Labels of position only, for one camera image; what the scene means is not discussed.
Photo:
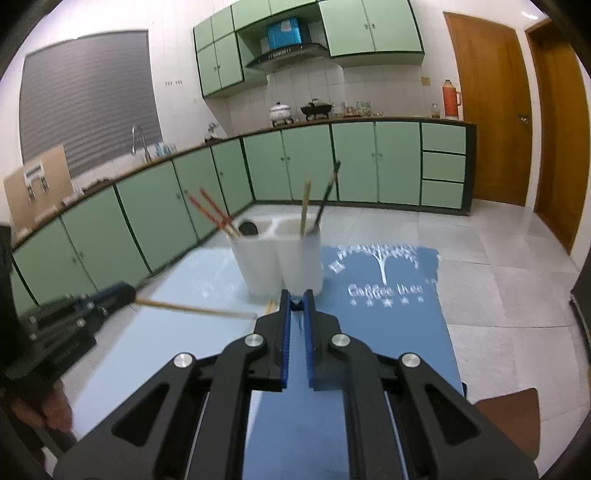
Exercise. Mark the wooden door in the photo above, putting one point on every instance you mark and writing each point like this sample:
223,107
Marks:
565,132
496,99

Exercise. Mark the grey window blind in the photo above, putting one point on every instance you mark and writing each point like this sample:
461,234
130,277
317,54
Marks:
92,95

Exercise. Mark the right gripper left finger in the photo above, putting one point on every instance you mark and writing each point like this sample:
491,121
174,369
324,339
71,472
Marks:
189,420

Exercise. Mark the brown stool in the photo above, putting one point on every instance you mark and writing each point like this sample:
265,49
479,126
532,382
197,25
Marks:
517,415

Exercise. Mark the plain bamboo chopstick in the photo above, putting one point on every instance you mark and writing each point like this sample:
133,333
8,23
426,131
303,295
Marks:
304,206
194,310

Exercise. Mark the orange thermos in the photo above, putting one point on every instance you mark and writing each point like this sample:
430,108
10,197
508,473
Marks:
452,100

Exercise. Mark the blue box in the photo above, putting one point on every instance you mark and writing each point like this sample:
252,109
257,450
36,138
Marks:
291,31

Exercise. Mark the white double utensil holder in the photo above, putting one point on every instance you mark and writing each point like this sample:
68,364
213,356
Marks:
280,256

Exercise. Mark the light blue mat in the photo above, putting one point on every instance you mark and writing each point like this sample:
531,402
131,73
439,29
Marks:
153,337

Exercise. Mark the range hood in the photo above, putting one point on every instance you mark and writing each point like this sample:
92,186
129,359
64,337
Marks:
284,57

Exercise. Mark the red-end bamboo chopstick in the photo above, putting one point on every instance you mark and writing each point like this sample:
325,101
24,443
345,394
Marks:
271,307
224,220
207,212

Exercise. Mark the white pot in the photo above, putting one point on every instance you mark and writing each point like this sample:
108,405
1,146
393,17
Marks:
280,114

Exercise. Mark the black wok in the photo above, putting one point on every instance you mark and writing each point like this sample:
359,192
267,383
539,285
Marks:
316,110

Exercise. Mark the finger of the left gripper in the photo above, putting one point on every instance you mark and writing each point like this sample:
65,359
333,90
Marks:
113,297

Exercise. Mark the green cabinets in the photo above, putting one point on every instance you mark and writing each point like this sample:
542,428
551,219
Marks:
240,45
134,226

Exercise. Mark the dark blue mat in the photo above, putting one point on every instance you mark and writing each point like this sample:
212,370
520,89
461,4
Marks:
392,307

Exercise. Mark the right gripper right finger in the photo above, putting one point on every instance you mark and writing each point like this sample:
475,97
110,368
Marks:
403,419

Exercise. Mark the black chopstick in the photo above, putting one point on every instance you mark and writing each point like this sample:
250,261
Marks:
325,198

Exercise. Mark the left hand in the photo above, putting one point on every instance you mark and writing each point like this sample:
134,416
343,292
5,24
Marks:
54,413

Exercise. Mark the green upper cabinets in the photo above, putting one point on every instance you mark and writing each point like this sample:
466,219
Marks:
240,45

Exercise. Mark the black spoon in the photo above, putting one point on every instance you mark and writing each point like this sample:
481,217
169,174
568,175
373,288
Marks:
248,228

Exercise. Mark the green lower cabinets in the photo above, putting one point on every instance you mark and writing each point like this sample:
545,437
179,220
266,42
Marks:
134,226

